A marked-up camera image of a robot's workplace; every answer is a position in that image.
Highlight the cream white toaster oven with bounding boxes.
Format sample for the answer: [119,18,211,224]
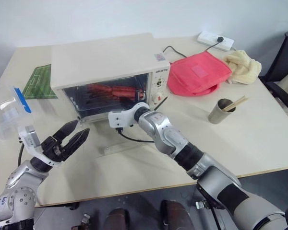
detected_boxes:
[49,32,171,124]

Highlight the black plug and power cord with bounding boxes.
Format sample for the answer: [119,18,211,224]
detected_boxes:
[162,35,226,65]

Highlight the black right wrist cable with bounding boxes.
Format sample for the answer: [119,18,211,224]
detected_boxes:
[115,127,157,144]

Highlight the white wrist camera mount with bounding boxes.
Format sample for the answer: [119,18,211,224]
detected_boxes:
[17,125,64,168]
[108,102,150,129]

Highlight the black chair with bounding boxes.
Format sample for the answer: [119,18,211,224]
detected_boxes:
[257,29,288,112]

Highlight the thin dark stick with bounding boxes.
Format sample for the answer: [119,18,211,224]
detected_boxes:
[155,96,169,111]

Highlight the clear plastic box blue latch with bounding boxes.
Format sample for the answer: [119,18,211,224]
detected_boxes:
[0,85,36,140]

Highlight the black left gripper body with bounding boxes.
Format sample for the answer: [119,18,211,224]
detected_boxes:
[40,135,72,163]

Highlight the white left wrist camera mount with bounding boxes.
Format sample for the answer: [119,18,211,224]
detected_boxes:
[17,125,64,168]

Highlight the dark rounded shape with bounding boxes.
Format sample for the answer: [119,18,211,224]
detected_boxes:
[159,199,192,230]
[102,207,131,230]

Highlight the grey metal cup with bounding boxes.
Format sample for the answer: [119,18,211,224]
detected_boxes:
[208,98,237,126]

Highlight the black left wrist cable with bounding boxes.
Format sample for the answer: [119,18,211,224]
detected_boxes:
[17,140,25,166]

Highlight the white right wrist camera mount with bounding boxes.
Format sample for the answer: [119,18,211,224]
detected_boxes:
[108,102,150,129]

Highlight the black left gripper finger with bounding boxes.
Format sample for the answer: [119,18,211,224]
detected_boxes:
[63,127,91,157]
[52,120,79,144]

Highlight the white power strip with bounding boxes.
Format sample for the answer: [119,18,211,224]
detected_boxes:
[197,31,235,51]

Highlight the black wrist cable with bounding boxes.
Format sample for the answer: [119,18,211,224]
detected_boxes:
[115,127,157,144]
[17,140,25,166]

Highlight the pale yellow towel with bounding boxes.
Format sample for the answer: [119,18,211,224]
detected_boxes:
[224,49,263,85]

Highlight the green soccer field mat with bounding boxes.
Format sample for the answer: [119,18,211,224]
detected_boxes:
[22,63,59,100]

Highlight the pink red fabric bag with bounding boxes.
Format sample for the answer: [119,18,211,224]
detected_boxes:
[167,53,232,97]

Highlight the tray of red sausages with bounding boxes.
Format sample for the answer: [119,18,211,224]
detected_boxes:
[85,82,146,103]

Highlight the clear acrylic table bracket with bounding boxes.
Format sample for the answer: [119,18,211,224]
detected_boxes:
[95,138,159,159]

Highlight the wooden stick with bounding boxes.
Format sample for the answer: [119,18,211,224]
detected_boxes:
[227,97,249,112]
[224,95,246,111]

